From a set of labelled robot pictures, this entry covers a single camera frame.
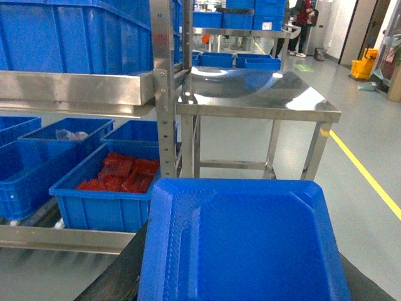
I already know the red parts pile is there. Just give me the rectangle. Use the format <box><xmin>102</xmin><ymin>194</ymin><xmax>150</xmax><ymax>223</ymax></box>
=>
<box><xmin>76</xmin><ymin>152</ymin><xmax>160</xmax><ymax>194</ymax></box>

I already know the steel flow rack shelf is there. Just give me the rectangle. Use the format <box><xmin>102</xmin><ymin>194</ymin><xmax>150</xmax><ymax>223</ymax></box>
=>
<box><xmin>1</xmin><ymin>1</ymin><xmax>188</xmax><ymax>254</ymax></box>

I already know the blue bin with red parts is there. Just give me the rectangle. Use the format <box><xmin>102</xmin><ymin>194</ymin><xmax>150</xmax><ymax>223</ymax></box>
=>
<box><xmin>49</xmin><ymin>144</ymin><xmax>160</xmax><ymax>233</ymax></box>

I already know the large blue crate upper shelf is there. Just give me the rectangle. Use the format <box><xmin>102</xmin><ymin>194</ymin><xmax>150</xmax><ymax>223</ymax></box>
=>
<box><xmin>1</xmin><ymin>1</ymin><xmax>153</xmax><ymax>75</ymax></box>

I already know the small steel table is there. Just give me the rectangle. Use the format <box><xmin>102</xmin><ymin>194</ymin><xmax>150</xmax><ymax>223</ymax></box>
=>
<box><xmin>176</xmin><ymin>67</ymin><xmax>341</xmax><ymax>181</ymax></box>

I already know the blue bin rear right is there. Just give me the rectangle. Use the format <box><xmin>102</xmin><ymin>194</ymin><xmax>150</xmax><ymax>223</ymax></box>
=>
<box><xmin>100</xmin><ymin>120</ymin><xmax>159</xmax><ymax>160</ymax></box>

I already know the blue plastic tray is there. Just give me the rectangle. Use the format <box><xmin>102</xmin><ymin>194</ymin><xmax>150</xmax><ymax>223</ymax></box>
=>
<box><xmin>138</xmin><ymin>178</ymin><xmax>351</xmax><ymax>300</ymax></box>

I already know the blue bin with plastic bag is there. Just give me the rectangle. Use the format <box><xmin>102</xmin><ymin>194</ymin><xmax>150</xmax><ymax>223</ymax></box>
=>
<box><xmin>19</xmin><ymin>117</ymin><xmax>115</xmax><ymax>159</ymax></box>

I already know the person in dark clothes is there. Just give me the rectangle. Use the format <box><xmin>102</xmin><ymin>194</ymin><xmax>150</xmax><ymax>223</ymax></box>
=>
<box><xmin>288</xmin><ymin>0</ymin><xmax>316</xmax><ymax>58</ymax></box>

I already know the blue bin front left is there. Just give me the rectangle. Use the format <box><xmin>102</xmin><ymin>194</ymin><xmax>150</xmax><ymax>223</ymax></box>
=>
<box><xmin>1</xmin><ymin>140</ymin><xmax>78</xmax><ymax>220</ymax></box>

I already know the yellow mop bucket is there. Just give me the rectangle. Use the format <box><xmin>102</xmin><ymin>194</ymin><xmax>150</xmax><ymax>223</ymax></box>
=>
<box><xmin>350</xmin><ymin>48</ymin><xmax>379</xmax><ymax>80</ymax></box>

